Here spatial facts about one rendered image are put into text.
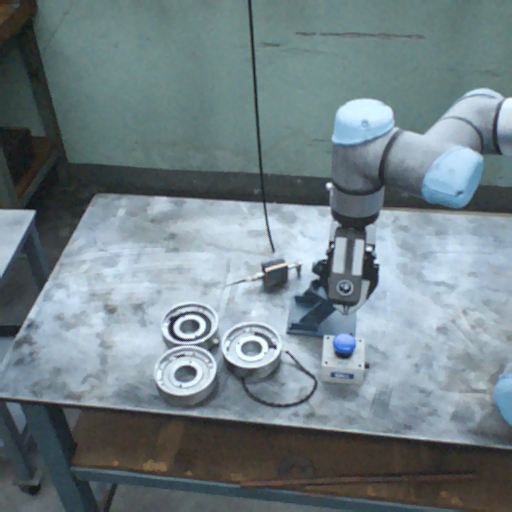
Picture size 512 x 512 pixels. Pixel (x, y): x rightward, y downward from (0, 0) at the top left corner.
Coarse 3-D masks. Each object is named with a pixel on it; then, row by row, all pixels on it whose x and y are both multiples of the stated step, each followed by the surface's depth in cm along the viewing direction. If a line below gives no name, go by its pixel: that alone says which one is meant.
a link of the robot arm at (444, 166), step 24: (456, 120) 85; (408, 144) 82; (432, 144) 81; (456, 144) 82; (480, 144) 85; (384, 168) 83; (408, 168) 81; (432, 168) 79; (456, 168) 78; (480, 168) 81; (408, 192) 84; (432, 192) 81; (456, 192) 79
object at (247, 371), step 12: (240, 324) 118; (252, 324) 118; (264, 324) 118; (228, 336) 117; (252, 336) 117; (276, 336) 116; (228, 348) 116; (240, 348) 115; (252, 348) 118; (264, 348) 115; (228, 360) 112; (252, 360) 113; (276, 360) 113; (240, 372) 112; (252, 372) 111; (264, 372) 112
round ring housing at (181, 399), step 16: (176, 352) 114; (192, 352) 115; (208, 352) 113; (160, 368) 112; (176, 368) 112; (192, 368) 113; (208, 368) 113; (160, 384) 109; (176, 384) 110; (192, 384) 109; (208, 384) 108; (176, 400) 108; (192, 400) 108
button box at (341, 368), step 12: (324, 348) 113; (360, 348) 112; (324, 360) 111; (336, 360) 111; (348, 360) 111; (360, 360) 110; (324, 372) 111; (336, 372) 110; (348, 372) 110; (360, 372) 110; (348, 384) 112; (360, 384) 112
